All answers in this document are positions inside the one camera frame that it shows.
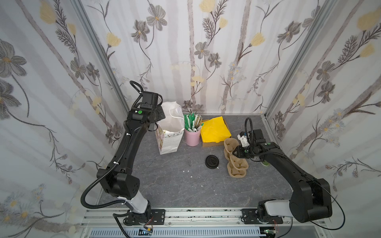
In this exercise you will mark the black mounting plate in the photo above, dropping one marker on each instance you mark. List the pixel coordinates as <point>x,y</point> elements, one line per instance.
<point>253,216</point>
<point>150,217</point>

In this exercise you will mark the pink cup holder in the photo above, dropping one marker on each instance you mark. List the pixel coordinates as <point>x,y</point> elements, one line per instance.
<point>192,138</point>

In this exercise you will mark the brown pulp cup carrier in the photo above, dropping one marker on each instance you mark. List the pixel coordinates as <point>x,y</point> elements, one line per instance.
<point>237,168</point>

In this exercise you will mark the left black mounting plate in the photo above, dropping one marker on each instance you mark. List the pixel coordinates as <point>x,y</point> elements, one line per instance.
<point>150,217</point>

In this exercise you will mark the white patterned paper bag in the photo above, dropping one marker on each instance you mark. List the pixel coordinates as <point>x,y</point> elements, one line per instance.
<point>171,129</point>

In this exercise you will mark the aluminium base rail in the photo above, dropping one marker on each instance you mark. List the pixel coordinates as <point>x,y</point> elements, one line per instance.
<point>223,222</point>

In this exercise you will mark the brown pulp carrier top piece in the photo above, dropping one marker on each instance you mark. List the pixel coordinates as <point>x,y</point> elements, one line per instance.
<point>230,144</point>

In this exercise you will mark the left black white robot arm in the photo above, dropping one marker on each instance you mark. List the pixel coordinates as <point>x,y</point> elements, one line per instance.
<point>117,179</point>

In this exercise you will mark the yellow napkins stack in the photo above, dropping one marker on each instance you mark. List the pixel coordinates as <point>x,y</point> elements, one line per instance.
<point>215,129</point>

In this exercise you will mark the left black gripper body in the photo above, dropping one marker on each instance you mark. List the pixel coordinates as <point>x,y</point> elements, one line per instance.
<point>158,116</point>

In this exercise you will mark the green white straws bundle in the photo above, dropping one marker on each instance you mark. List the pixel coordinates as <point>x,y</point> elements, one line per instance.
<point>193,122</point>

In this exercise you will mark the green paper cup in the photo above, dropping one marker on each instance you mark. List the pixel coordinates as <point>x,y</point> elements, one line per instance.
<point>265,163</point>

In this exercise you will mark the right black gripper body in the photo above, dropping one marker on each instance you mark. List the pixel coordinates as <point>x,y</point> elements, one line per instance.
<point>239,151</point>

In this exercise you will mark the black cup lid stack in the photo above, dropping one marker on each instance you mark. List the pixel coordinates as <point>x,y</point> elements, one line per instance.
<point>212,162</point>

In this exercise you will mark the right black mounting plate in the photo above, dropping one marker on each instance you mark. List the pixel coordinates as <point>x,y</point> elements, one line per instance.
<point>253,216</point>

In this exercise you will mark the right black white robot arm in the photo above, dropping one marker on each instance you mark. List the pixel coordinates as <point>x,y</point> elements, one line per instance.
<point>311,198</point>

